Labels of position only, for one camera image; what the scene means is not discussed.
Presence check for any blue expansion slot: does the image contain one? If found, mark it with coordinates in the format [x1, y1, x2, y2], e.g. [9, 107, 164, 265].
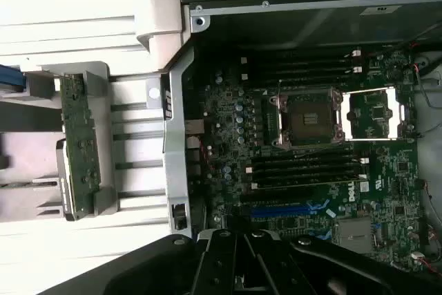
[250, 206, 324, 220]

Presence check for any silver chipset heat sink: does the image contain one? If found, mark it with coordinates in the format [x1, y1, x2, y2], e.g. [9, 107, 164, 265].
[336, 217, 374, 254]

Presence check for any open pc case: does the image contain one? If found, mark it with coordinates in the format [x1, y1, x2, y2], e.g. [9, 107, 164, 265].
[135, 0, 442, 275]

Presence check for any cpu socket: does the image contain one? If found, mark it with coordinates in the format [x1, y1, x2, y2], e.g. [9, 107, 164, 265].
[261, 84, 346, 149]

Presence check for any green motherboard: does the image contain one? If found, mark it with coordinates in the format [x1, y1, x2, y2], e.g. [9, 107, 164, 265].
[203, 46, 425, 274]

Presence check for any metal locking lever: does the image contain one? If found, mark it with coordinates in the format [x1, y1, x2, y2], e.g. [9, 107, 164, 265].
[276, 79, 283, 149]

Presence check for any grey parts rack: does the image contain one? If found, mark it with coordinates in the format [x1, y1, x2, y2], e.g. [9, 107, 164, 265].
[0, 61, 120, 222]

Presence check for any blue disk carrier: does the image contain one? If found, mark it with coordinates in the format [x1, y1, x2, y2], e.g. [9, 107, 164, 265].
[0, 63, 28, 97]

